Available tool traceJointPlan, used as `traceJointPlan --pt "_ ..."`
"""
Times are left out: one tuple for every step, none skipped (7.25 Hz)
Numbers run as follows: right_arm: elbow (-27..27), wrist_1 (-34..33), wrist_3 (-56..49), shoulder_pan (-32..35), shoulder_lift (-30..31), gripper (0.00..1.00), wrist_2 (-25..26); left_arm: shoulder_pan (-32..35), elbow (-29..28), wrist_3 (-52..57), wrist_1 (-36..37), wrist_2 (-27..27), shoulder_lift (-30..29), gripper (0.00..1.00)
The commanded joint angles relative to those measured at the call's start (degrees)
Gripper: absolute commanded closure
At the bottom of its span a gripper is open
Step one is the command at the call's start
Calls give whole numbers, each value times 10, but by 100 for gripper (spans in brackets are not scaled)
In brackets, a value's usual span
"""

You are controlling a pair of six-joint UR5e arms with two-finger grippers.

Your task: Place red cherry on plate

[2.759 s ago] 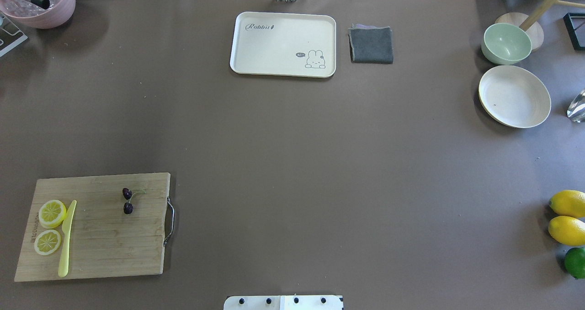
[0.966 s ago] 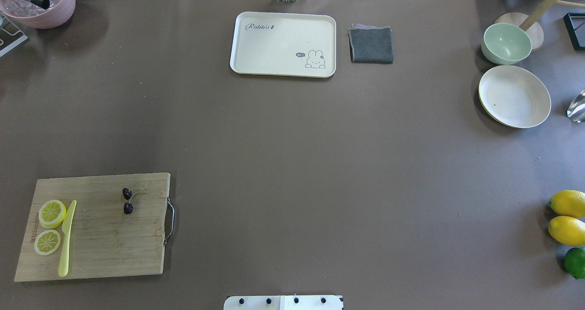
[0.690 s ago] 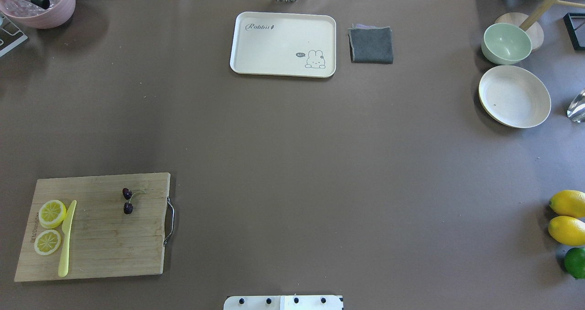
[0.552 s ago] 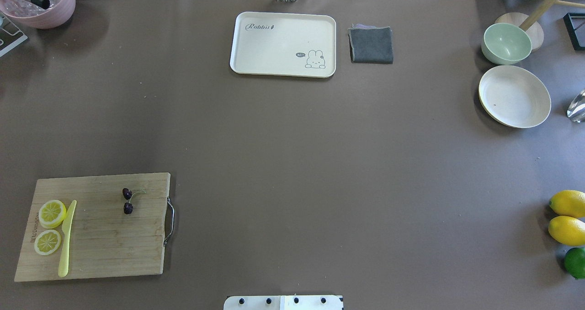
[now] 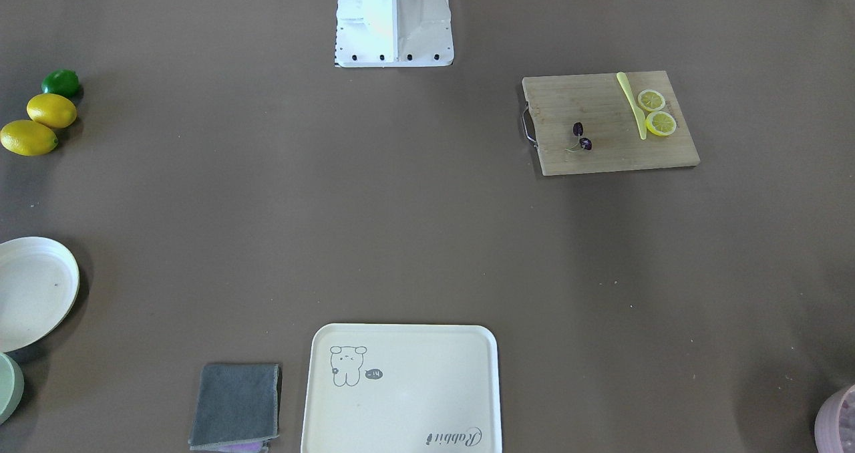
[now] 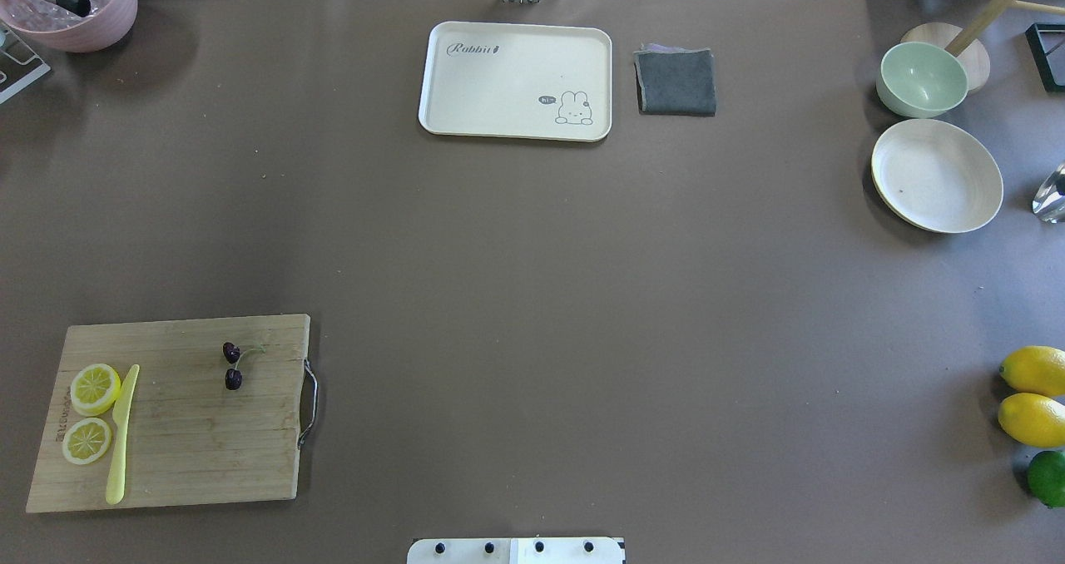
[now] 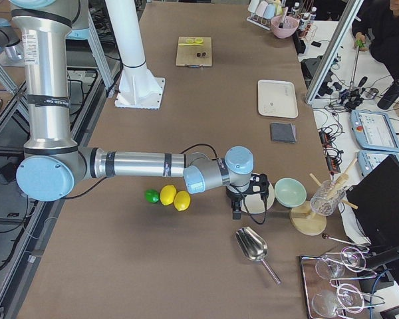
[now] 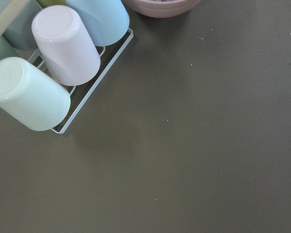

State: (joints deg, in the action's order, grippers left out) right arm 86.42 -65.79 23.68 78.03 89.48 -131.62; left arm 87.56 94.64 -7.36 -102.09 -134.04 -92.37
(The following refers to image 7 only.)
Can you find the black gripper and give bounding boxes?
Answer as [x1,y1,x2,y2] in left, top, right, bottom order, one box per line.
[226,173,269,220]

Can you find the cream round plate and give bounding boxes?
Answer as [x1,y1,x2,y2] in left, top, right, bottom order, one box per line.
[241,184,275,215]

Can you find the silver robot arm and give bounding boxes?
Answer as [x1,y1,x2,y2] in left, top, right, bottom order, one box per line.
[11,1,270,219]

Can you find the cream rabbit tray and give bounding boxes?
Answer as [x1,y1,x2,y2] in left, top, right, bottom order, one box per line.
[257,80,299,118]

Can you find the wine glass rack tray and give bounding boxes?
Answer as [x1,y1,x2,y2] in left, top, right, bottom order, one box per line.
[299,246,385,318]

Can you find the steel ice scoop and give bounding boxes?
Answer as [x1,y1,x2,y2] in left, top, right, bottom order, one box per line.
[235,227,281,285]

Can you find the yellow lemon outer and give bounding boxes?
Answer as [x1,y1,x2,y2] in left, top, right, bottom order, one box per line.
[174,191,191,211]

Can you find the mint green bowl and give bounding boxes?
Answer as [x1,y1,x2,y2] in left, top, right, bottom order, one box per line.
[274,178,307,208]

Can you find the wooden glass stand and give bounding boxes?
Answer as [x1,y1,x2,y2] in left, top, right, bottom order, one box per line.
[289,158,358,236]

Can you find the yellow lemon near lime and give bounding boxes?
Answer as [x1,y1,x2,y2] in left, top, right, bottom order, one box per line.
[160,185,177,206]

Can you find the green lime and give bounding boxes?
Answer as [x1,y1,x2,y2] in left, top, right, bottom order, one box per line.
[144,189,160,203]

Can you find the clear textured glass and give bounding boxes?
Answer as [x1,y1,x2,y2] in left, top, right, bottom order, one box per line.
[310,180,345,216]

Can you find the grey folded cloth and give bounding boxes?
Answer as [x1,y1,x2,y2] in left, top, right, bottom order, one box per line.
[270,122,297,144]

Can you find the blue teach pendant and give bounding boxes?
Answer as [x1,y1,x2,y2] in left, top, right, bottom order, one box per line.
[350,110,399,153]
[357,150,392,177]

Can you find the black monitor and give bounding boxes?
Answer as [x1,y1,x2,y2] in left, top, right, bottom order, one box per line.
[347,155,399,247]

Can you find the wooden cutting board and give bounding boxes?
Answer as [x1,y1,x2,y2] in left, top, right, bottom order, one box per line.
[176,37,213,67]

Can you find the yellow plastic knife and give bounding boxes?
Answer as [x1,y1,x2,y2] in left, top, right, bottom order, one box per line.
[178,43,204,47]

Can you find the pink ribbed bowl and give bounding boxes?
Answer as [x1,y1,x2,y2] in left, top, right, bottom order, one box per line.
[271,16,299,39]

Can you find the light blue plastic cup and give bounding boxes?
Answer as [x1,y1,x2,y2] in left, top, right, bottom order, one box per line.
[263,3,277,20]

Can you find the mint green plastic cup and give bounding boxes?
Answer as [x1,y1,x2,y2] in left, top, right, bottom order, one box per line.
[247,0,260,13]

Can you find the pale pink plastic cup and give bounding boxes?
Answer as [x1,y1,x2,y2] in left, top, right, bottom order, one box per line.
[255,1,268,17]

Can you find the steel black-tipped muddler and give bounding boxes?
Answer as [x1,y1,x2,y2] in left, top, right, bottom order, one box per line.
[279,7,288,29]

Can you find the person in black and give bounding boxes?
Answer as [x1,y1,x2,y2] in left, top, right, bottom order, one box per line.
[352,1,399,80]

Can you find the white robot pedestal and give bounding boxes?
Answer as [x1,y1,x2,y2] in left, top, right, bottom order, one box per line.
[106,0,165,110]

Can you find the white wire cup rack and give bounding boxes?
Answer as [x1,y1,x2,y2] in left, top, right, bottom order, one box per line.
[246,13,271,30]

